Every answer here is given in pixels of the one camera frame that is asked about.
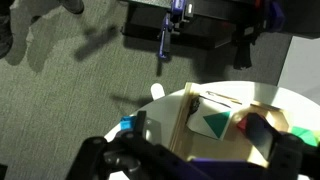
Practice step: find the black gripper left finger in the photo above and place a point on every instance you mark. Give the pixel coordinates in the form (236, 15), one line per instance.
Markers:
(140, 146)

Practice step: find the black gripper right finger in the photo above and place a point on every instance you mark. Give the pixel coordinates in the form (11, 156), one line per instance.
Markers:
(263, 136)

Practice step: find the blue block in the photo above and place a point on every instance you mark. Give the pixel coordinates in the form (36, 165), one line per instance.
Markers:
(126, 123)

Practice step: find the pink red block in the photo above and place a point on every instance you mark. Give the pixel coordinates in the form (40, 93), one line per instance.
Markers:
(242, 125)

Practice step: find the wooden tray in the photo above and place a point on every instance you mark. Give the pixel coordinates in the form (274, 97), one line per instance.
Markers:
(216, 150)

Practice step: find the white block with green triangle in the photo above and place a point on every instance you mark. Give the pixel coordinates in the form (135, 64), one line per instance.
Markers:
(213, 121)

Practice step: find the white table leg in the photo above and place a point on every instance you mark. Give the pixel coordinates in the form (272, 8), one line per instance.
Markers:
(157, 90)

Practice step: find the purple and black clamp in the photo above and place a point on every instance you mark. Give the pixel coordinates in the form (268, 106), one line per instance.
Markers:
(243, 46)

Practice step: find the black table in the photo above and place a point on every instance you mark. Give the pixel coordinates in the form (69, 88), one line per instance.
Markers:
(186, 23)

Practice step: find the black shoe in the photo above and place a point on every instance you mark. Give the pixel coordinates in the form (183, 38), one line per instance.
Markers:
(71, 5)
(5, 30)

